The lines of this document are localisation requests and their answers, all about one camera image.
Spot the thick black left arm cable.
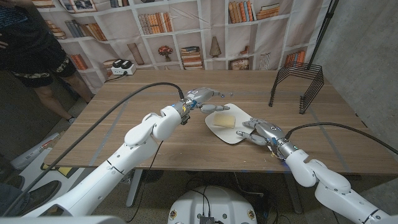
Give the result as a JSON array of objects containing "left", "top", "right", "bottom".
[{"left": 0, "top": 82, "right": 186, "bottom": 217}]

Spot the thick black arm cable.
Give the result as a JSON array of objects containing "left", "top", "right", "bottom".
[
  {"left": 0, "top": 82, "right": 186, "bottom": 217},
  {"left": 284, "top": 121, "right": 398, "bottom": 155}
]

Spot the grey table leg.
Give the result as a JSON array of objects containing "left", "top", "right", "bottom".
[{"left": 282, "top": 173, "right": 303, "bottom": 215}]

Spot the black tripod stand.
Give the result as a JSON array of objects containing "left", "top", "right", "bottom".
[{"left": 306, "top": 0, "right": 340, "bottom": 71}]

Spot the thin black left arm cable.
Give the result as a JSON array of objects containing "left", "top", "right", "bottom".
[{"left": 126, "top": 140, "right": 164, "bottom": 223}]

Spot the seated person in jeans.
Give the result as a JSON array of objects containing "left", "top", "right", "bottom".
[{"left": 0, "top": 155, "right": 62, "bottom": 217}]

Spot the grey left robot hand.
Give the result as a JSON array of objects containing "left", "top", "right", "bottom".
[{"left": 172, "top": 87, "right": 230, "bottom": 126}]

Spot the printed bookshelf backdrop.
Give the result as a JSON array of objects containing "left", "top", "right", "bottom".
[{"left": 30, "top": 0, "right": 331, "bottom": 94}]

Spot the white square paper plate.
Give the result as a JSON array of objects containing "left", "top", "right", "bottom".
[{"left": 205, "top": 103, "right": 255, "bottom": 145}]

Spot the grey tape strip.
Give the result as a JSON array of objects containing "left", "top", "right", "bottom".
[
  {"left": 306, "top": 105, "right": 352, "bottom": 174},
  {"left": 90, "top": 92, "right": 133, "bottom": 166}
]

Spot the black wire rack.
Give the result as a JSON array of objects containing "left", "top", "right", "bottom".
[{"left": 269, "top": 61, "right": 325, "bottom": 114}]

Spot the yellow sponge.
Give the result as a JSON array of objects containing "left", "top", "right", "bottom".
[{"left": 212, "top": 113, "right": 236, "bottom": 129}]

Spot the white floor box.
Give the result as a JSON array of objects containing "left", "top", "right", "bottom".
[{"left": 11, "top": 133, "right": 60, "bottom": 170}]

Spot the standing person in black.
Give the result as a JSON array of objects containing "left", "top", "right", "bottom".
[{"left": 0, "top": 0, "right": 91, "bottom": 125}]

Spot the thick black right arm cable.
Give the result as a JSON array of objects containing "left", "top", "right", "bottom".
[{"left": 284, "top": 121, "right": 398, "bottom": 155}]

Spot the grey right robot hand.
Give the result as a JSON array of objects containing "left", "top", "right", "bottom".
[{"left": 236, "top": 117, "right": 299, "bottom": 160}]

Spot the black power strip cable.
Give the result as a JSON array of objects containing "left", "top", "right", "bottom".
[{"left": 104, "top": 72, "right": 128, "bottom": 84}]

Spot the white power strip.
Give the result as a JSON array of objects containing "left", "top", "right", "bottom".
[{"left": 110, "top": 58, "right": 137, "bottom": 76}]

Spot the thin black torso cable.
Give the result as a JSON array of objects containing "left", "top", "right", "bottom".
[{"left": 188, "top": 188, "right": 212, "bottom": 218}]

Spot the white table leg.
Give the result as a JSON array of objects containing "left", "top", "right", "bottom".
[{"left": 126, "top": 169, "right": 144, "bottom": 208}]

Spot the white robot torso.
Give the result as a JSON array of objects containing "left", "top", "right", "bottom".
[{"left": 167, "top": 185, "right": 257, "bottom": 224}]

